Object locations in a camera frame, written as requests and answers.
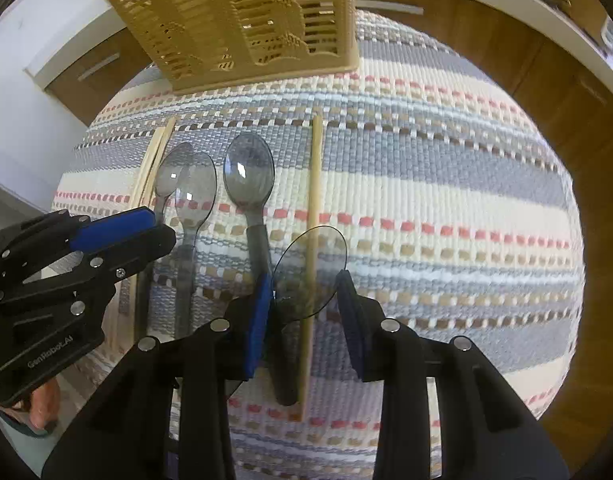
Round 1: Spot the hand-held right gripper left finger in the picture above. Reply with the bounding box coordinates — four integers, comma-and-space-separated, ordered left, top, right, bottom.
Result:
41, 274, 274, 480

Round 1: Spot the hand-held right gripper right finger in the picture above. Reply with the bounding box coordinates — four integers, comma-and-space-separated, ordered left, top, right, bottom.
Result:
335, 270, 570, 480

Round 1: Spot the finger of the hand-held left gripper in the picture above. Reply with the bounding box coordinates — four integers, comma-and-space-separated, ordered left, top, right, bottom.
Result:
0, 225, 178, 307
0, 207, 158, 288

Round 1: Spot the clear grey plastic spoon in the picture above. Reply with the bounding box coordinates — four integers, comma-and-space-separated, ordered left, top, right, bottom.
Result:
223, 132, 301, 407
134, 142, 195, 343
225, 226, 348, 402
174, 152, 218, 340

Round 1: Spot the beige plastic utensil basket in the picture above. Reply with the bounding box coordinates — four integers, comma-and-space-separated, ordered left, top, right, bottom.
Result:
103, 0, 360, 96

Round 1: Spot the person's left hand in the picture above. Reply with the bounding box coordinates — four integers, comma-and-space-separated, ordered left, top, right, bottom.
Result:
0, 389, 60, 439

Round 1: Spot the wooden chopstick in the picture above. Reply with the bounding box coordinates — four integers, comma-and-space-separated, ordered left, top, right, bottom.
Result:
299, 114, 323, 422
128, 126, 168, 211
110, 117, 178, 353

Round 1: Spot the striped woven mat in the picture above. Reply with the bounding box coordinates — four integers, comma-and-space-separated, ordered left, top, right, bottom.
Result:
50, 7, 587, 480

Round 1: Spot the wooden cabinet drawer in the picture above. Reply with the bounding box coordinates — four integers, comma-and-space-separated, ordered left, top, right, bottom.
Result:
45, 27, 154, 128

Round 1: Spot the metal drawer handle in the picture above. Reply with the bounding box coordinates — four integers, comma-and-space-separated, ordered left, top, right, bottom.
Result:
78, 52, 121, 82

